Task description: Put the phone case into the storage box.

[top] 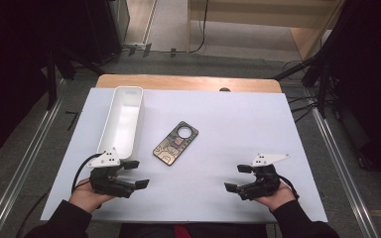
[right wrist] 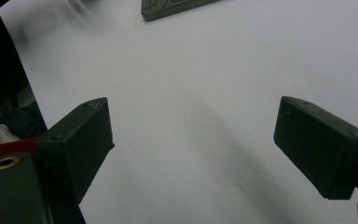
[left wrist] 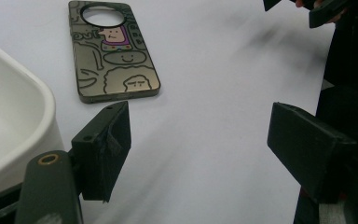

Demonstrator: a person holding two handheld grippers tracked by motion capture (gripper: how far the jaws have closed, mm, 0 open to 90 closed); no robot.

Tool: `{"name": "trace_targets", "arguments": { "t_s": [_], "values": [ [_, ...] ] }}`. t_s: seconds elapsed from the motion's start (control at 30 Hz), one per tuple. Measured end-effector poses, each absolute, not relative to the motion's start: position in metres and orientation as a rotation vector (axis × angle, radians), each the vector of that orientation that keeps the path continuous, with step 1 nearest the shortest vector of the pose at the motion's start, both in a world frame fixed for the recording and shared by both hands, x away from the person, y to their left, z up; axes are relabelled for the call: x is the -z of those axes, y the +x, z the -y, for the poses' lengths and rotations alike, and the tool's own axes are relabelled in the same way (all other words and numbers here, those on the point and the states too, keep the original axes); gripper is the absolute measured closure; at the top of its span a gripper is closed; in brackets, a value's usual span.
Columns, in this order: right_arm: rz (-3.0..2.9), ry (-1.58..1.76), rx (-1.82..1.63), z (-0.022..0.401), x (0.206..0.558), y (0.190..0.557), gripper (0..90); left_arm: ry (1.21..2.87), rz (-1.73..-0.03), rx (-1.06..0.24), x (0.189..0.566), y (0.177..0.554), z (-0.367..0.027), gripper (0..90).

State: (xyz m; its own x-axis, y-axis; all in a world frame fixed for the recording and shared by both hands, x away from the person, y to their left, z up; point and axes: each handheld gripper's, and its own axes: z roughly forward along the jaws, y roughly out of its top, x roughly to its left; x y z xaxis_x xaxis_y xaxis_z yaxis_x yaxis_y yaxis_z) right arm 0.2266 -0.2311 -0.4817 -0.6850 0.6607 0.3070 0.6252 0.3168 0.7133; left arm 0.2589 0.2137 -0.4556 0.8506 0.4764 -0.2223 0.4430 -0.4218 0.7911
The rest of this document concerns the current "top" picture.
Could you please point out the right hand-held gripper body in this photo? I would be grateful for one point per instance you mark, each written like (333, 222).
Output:
(264, 185)

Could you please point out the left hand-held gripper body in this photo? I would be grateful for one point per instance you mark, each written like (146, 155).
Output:
(109, 185)

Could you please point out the dark patterned phone case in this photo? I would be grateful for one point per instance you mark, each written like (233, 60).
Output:
(168, 152)

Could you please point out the white plastic bin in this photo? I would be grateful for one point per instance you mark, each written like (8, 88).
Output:
(122, 119)

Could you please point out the person's right hand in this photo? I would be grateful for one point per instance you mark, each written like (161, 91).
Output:
(278, 200)

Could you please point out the person's left hand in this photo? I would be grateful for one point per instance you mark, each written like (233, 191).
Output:
(86, 198)

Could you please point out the white table board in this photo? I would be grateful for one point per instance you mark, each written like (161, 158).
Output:
(211, 181)

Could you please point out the person's dark clothing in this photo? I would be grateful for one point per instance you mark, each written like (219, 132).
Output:
(145, 231)

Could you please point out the person's red garment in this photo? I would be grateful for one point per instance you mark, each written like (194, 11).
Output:
(182, 231)

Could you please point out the black hex key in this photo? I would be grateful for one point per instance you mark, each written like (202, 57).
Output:
(73, 121)

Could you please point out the black metal stand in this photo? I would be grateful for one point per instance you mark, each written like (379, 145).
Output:
(51, 86)
(324, 86)

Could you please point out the black cabinet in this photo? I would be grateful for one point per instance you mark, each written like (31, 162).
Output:
(102, 29)

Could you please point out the light wooden shelf unit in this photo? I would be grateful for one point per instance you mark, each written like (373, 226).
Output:
(244, 16)

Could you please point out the black curtain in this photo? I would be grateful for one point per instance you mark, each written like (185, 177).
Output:
(370, 66)
(13, 66)

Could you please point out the metal floor rail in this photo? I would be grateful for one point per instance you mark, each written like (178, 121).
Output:
(25, 165)
(340, 165)

